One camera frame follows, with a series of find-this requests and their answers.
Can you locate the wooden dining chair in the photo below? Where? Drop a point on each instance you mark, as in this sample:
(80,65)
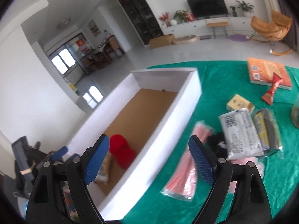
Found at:
(113,46)

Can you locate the yellow tissue pack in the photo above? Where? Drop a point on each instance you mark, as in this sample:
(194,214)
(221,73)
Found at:
(237,102)

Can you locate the black television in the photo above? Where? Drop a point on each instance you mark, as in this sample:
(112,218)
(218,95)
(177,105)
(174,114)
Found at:
(207,8)

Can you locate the black lace garment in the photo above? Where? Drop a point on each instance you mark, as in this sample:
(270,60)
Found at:
(217,144)

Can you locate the orange book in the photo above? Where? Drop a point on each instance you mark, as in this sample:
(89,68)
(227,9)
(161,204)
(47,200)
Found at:
(262,71)

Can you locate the brown cardboard box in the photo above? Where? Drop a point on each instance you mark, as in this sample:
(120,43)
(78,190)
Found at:
(161,41)

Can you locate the clear jar black lid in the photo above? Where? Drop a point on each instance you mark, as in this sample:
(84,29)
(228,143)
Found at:
(295,113)

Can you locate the red flower vase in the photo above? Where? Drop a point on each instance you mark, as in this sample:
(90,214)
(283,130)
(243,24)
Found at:
(164,18)

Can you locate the grey white plastic package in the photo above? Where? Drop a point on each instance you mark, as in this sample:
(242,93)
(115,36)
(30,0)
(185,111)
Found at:
(240,134)

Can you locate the colourful packet in box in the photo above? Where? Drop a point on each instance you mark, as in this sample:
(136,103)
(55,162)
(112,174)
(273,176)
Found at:
(104,171)

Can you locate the green potted plant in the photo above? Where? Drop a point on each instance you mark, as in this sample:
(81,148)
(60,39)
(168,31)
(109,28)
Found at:
(246,8)

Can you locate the white tv cabinet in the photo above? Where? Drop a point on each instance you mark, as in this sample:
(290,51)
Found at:
(236,25)

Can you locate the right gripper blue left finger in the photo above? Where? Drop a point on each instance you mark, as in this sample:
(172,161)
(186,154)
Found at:
(80,171)

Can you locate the red yarn ball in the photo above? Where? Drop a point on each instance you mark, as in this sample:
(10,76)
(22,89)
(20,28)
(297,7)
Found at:
(121,151)

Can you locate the yellow grey packaged item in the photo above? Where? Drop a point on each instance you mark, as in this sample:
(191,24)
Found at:
(268,131)

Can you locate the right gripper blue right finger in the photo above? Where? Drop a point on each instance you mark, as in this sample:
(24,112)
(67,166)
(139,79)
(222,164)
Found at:
(217,173)

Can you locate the purple round mat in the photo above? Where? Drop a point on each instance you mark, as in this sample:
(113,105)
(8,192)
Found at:
(239,38)

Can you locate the pink packaged cloth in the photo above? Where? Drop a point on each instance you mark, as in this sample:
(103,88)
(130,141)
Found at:
(182,184)

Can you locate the black display cabinet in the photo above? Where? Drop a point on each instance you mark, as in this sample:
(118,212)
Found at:
(142,18)

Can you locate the oval cat scratcher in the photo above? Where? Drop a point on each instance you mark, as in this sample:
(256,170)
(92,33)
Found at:
(184,40)

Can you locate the orange rocking chair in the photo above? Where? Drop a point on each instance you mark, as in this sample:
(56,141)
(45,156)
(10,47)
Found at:
(272,32)

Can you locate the red snack packet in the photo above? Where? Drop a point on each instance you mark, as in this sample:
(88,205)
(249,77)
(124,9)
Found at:
(268,97)

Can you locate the white cardboard storage box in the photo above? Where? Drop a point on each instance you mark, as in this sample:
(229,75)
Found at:
(150,108)

